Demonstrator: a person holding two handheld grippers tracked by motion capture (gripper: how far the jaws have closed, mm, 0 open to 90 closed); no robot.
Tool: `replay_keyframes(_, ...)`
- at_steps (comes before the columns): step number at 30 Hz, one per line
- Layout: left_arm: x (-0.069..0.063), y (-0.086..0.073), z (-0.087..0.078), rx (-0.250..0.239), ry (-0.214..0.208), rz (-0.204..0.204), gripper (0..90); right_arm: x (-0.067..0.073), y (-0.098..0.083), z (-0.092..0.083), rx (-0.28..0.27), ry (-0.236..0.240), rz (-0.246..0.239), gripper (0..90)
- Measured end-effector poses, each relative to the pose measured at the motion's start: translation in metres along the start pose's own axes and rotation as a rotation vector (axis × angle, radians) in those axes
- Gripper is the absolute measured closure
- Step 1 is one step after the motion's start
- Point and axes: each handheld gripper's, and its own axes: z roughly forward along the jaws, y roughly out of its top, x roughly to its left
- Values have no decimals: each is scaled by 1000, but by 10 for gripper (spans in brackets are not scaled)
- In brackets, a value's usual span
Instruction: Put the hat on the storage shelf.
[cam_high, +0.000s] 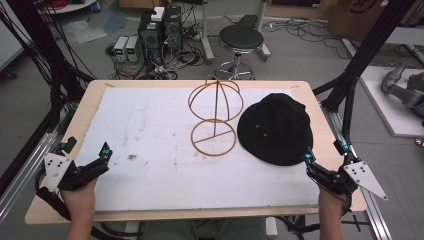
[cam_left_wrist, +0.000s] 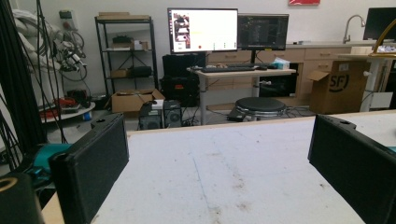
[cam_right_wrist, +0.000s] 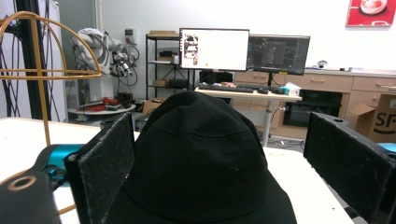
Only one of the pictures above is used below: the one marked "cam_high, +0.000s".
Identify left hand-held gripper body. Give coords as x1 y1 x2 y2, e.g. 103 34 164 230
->
43 152 111 193

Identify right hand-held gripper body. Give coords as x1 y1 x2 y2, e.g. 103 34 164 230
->
305 155 390 201

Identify black bucket hat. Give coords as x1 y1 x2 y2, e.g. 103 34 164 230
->
236 92 314 167

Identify wire hat stand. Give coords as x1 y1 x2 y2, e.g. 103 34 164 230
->
187 74 242 157

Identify person's right hand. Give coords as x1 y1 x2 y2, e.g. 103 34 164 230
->
317 184 346 218

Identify person's left hand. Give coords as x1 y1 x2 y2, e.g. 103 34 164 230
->
59 177 100 222

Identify wooden table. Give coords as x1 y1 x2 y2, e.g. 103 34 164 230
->
24 79 368 225

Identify white table mat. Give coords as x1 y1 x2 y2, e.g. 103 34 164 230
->
75 86 321 212

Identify white floor board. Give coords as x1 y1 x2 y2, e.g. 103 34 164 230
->
359 65 424 138

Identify grey power supply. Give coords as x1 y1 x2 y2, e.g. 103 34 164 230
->
125 35 141 63
112 35 130 62

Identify clear plastic sheet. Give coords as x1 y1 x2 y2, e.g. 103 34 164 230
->
62 19 108 45

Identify black computer tower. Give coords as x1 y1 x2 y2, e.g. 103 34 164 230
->
162 5 184 52
137 12 165 65

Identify cardboard box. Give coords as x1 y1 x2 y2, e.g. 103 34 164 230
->
327 0 424 42

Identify white desk leg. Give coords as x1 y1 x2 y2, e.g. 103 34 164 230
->
255 0 272 63
199 0 215 65

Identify black round stool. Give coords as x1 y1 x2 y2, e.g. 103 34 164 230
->
215 24 265 81

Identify white round table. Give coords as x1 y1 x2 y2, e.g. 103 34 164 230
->
37 0 98 15

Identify white box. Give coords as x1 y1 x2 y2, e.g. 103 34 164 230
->
150 6 166 23

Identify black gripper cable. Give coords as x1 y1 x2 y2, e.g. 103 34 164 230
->
35 166 73 223
341 192 354 216

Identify aluminium rail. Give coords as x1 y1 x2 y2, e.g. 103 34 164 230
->
320 102 393 240
0 130 60 222

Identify black frame post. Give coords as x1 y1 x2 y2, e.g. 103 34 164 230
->
0 0 96 196
312 0 418 148

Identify tangle of floor cables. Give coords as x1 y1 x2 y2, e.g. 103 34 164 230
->
105 42 207 81

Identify black floor cables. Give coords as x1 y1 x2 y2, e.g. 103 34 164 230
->
262 17 348 60

